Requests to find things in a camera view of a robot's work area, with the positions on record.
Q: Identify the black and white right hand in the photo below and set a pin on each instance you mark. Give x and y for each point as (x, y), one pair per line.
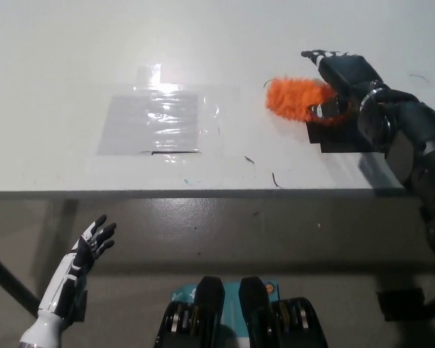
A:
(351, 72)

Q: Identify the clear plastic sheet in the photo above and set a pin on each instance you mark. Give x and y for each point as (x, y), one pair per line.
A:
(130, 127)

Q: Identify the black tape patch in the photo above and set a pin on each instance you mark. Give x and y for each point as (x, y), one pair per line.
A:
(340, 139)

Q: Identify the clear plastic film cover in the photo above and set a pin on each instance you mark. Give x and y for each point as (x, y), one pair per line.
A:
(221, 119)

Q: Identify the orange microfibre extendable duster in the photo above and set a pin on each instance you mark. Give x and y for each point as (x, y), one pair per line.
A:
(293, 98)

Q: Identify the white and black left hand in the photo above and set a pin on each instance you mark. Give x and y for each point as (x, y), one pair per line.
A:
(70, 275)

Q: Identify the black diagonal desk leg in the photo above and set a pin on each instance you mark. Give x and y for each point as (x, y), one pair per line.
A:
(9, 277)

